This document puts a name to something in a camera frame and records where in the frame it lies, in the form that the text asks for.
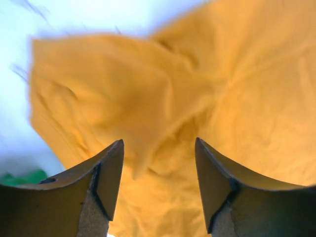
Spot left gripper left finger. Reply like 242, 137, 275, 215
0, 140, 124, 237

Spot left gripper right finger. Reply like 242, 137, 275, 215
195, 138, 316, 237

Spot yellow t shirt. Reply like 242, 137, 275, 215
30, 0, 316, 237

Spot green plastic tray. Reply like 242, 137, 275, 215
0, 169, 48, 186

